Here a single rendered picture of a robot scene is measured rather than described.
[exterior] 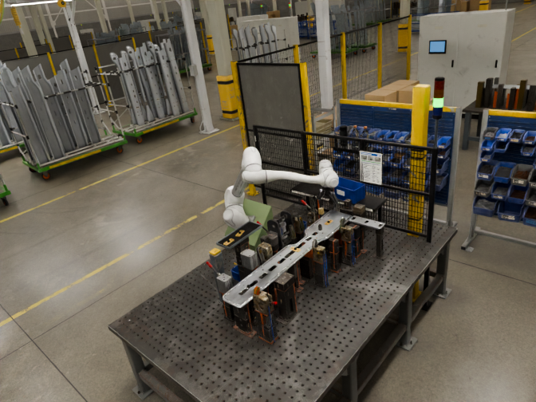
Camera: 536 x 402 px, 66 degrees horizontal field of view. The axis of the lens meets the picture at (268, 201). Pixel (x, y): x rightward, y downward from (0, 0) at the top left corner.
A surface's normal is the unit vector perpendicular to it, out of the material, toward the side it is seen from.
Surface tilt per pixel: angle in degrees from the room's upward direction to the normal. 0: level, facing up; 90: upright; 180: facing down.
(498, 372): 0
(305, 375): 0
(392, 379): 0
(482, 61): 90
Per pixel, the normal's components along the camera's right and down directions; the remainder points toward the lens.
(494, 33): -0.65, 0.40
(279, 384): -0.11, -0.89
